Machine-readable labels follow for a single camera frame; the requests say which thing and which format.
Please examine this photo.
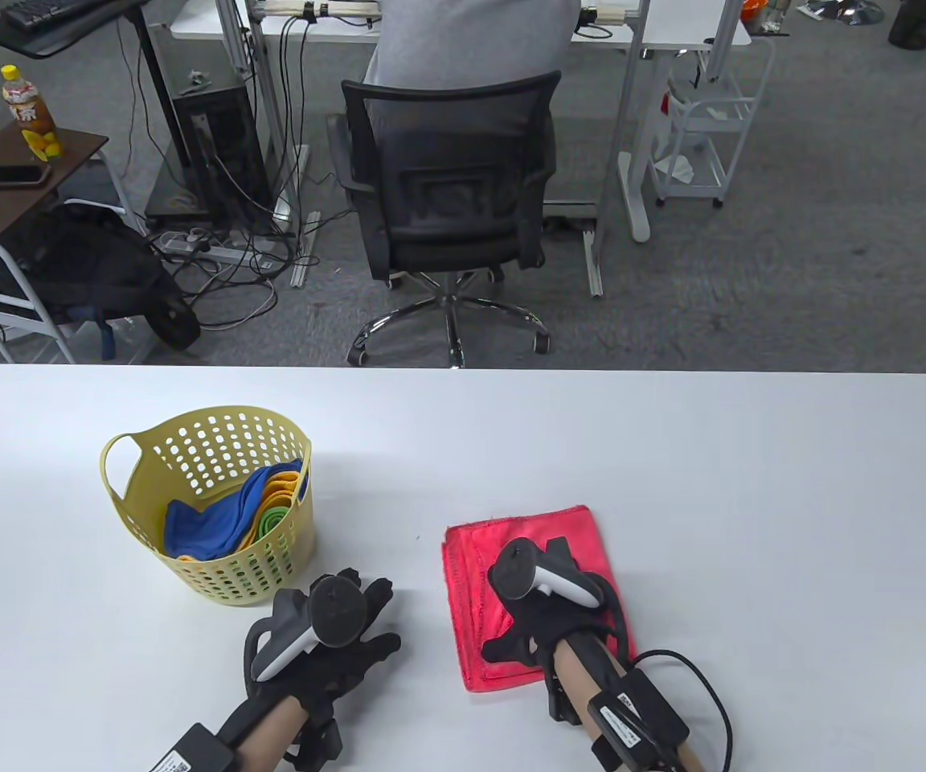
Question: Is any left hand white black controller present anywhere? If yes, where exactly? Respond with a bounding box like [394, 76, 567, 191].
[246, 581, 367, 686]

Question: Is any black camera cable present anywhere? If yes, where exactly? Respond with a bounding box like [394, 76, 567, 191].
[632, 650, 734, 772]

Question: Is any black computer tower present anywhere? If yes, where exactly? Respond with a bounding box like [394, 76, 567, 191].
[172, 80, 275, 230]

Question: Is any yellow perforated plastic basket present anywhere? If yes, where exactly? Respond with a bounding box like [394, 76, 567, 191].
[100, 406, 316, 606]

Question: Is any black keyboard tray stand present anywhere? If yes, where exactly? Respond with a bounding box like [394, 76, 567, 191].
[0, 0, 191, 220]

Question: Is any person's right forearm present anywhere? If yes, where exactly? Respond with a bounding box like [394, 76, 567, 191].
[551, 634, 707, 772]

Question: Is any person's right hand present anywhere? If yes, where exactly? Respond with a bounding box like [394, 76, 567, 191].
[481, 536, 633, 668]

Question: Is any yellow cap drink bottle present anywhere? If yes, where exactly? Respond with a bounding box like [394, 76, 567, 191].
[1, 64, 64, 162]

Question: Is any red folded cloth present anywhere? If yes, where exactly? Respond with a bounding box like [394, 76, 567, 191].
[441, 504, 639, 694]

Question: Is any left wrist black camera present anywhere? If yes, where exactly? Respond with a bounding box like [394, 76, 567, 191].
[148, 724, 236, 772]

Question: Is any white wire cart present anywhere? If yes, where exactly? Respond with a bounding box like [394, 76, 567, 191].
[646, 36, 777, 208]

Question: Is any person's left forearm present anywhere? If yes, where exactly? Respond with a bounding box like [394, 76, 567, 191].
[218, 693, 315, 772]

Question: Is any wrist black camera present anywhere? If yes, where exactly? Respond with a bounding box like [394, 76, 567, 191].
[588, 671, 690, 770]
[148, 724, 236, 772]

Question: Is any right hand white black controller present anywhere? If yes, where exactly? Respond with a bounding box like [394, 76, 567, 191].
[487, 540, 625, 644]

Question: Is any silver chair base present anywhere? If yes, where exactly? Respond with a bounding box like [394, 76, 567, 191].
[799, 0, 883, 27]

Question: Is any white metal frame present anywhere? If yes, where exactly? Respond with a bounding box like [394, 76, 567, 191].
[0, 229, 78, 367]

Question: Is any hand white black controller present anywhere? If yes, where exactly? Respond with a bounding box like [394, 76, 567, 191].
[246, 581, 367, 686]
[487, 540, 625, 644]

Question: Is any white power strip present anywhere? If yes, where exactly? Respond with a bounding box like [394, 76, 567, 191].
[159, 231, 279, 270]

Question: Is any blue cloth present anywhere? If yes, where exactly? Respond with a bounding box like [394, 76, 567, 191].
[164, 462, 307, 561]

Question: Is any black keyboard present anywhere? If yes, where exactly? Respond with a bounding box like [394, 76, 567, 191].
[0, 0, 110, 33]

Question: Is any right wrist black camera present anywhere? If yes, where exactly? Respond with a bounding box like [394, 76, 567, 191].
[588, 671, 690, 770]

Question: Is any person's left hand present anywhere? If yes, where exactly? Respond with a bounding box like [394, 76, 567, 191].
[270, 567, 404, 717]

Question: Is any black mesh office chair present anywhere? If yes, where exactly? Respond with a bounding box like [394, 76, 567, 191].
[326, 71, 562, 369]

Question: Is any bundle of black floor cables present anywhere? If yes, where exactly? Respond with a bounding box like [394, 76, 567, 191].
[150, 16, 335, 331]

